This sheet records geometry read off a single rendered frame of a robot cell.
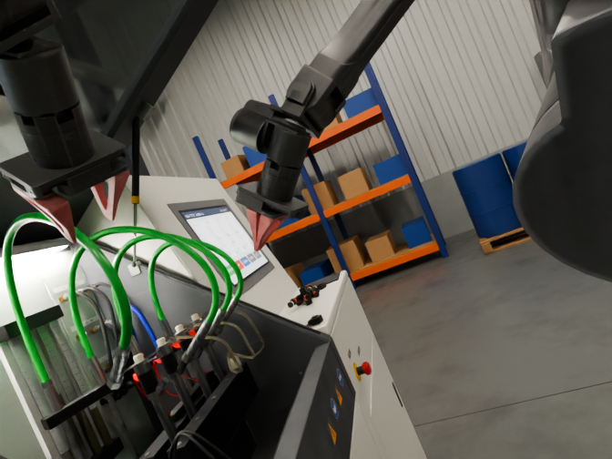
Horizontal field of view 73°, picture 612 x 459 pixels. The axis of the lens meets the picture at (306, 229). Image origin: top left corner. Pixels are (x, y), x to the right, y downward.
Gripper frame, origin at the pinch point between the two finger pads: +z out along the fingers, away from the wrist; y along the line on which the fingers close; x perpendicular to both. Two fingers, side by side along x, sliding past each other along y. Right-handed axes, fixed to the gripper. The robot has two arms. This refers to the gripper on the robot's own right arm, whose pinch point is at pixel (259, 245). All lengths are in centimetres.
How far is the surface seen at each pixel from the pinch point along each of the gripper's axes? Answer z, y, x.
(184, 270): 28.5, 29.7, -25.2
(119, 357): 16.4, 7.1, 19.1
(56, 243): 28, 55, -8
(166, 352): 29.5, 12.0, 0.7
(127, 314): 8.6, 6.9, 19.5
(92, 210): 23, 59, -20
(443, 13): -170, 114, -657
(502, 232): 70, -81, -465
